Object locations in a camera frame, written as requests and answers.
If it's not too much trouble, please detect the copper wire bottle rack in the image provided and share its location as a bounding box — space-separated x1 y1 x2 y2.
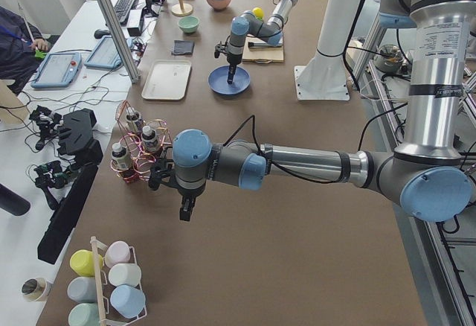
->
110 100 172 183

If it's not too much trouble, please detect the grey cup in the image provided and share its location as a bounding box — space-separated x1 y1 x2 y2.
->
67 276 97 303

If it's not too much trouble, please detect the blue teach pendant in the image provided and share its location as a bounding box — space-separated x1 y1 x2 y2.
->
84 36 122 70
30 52 82 89

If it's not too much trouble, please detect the black long bar device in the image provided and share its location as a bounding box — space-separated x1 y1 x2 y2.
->
37 164 98 264

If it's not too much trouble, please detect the green ceramic bowl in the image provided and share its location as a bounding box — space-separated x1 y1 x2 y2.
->
178 16 200 34

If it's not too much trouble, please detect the aluminium frame post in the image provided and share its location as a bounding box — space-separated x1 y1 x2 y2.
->
97 0 140 83

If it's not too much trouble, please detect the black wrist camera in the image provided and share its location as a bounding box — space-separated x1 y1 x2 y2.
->
213 42 228 59
148 146 178 191

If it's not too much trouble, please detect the dark sauce bottle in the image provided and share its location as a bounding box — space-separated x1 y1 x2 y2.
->
111 142 132 171
126 106 144 134
141 125 159 153

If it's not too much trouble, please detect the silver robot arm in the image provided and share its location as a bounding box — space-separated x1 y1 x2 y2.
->
171 0 475 222
225 0 298 83

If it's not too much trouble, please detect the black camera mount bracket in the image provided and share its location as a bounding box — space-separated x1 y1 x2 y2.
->
57 108 103 166

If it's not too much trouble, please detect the beige rectangular tray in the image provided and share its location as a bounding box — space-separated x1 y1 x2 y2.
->
141 60 192 100

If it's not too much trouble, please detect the black computer mouse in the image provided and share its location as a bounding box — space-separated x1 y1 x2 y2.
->
94 29 111 39

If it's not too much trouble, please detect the wooden cutting board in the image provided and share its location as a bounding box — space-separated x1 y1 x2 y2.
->
242 36 284 63

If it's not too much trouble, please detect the dark grey folded cloth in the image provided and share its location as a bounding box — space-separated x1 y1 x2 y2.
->
171 40 195 56

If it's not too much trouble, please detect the yellow cup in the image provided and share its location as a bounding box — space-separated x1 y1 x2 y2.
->
69 249 94 277

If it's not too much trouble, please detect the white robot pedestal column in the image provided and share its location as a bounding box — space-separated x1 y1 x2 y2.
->
295 0 364 101

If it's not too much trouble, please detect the yellow lemon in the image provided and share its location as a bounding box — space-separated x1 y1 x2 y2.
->
252 7 264 21

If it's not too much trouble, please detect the blue cup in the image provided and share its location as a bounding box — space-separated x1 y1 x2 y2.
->
110 284 146 319

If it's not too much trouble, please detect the black keyboard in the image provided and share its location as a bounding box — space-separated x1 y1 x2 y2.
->
113 0 138 25

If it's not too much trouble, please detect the white wire cup rack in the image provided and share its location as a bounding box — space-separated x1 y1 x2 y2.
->
90 236 148 325

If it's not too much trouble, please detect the pink cup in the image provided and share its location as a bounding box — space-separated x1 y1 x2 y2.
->
104 240 131 268

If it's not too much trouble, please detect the wooden cup tree stand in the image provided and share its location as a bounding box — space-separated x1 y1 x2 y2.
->
171 0 193 17

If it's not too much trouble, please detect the green cup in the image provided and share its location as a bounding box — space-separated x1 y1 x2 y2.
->
68 303 100 326

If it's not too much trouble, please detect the person dark jacket forearm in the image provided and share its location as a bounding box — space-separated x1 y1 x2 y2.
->
1 7 44 94

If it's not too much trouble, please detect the white cup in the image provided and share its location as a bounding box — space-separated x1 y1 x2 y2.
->
108 263 142 287

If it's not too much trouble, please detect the blue plate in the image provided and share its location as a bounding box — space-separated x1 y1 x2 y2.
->
208 65 251 96

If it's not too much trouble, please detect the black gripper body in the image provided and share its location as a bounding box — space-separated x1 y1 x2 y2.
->
227 51 242 66
176 176 206 199

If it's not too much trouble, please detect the person hand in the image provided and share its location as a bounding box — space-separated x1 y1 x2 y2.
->
31 38 50 52

